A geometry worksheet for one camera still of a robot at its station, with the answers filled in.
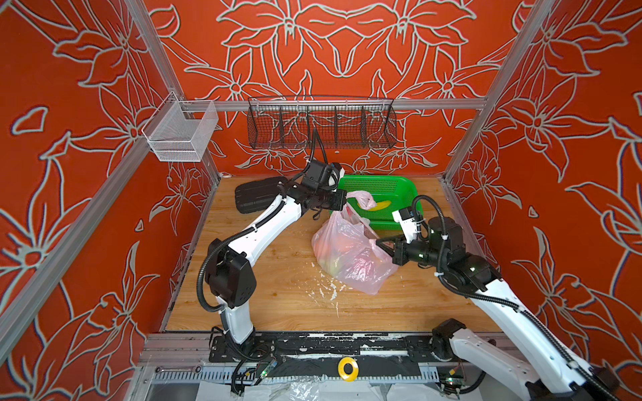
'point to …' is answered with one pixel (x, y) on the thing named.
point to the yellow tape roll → (351, 377)
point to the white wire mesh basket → (180, 130)
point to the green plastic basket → (390, 193)
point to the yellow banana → (379, 205)
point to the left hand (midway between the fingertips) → (346, 197)
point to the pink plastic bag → (347, 249)
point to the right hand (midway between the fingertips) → (377, 238)
